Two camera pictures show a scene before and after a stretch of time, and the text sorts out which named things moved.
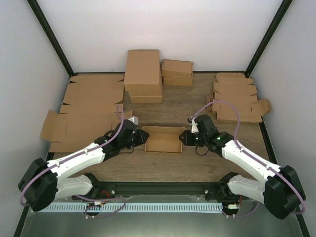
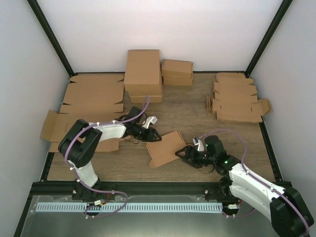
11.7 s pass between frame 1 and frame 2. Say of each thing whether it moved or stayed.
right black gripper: moved
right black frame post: stayed
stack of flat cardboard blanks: stayed
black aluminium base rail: stayed
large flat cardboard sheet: stayed
